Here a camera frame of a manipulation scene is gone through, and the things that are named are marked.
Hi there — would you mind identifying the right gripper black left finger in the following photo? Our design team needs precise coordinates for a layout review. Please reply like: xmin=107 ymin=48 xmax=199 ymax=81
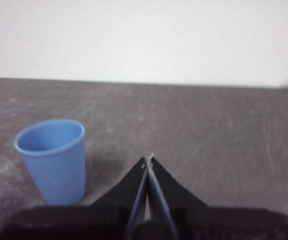
xmin=0 ymin=156 xmax=149 ymax=240

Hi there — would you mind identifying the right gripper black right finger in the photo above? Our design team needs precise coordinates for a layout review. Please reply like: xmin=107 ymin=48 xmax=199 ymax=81
xmin=148 ymin=152 xmax=288 ymax=240

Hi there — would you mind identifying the blue ribbed plastic cup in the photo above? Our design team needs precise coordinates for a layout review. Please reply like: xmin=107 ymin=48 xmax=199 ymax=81
xmin=14 ymin=118 xmax=87 ymax=206

